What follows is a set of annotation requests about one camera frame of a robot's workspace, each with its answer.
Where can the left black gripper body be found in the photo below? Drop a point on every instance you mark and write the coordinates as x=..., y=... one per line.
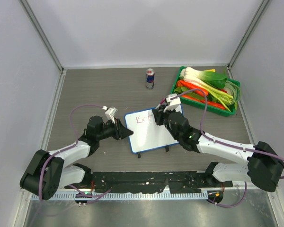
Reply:
x=108, y=131

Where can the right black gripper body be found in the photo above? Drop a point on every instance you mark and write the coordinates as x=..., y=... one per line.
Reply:
x=166, y=121

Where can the pink capped marker pen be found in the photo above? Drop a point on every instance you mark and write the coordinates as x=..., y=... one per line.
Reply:
x=161, y=104

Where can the blue framed whiteboard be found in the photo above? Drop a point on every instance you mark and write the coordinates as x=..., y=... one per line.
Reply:
x=147, y=135

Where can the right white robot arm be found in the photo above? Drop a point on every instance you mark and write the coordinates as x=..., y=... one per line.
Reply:
x=258, y=164

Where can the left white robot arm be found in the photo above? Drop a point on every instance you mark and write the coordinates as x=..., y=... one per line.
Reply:
x=49, y=171

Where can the large orange carrot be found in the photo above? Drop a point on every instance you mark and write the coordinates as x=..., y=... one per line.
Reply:
x=200, y=91

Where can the small orange carrot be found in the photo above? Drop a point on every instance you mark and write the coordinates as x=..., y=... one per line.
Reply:
x=217, y=105

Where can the red bull can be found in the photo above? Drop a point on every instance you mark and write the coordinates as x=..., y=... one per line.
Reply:
x=150, y=74

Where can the white green bok choy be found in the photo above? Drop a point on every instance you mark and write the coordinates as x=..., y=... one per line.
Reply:
x=209, y=77

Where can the green onion bunch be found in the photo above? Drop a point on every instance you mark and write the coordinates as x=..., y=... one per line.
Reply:
x=228, y=96

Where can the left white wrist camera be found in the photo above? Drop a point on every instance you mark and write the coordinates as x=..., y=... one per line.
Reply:
x=110, y=114

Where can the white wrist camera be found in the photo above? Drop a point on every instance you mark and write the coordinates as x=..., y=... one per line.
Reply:
x=172, y=102
x=110, y=114

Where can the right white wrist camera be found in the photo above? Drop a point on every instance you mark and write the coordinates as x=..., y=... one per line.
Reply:
x=172, y=102

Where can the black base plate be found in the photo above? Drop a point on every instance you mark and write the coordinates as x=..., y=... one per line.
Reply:
x=151, y=182

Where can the white slotted cable duct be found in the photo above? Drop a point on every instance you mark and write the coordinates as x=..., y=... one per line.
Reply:
x=165, y=195

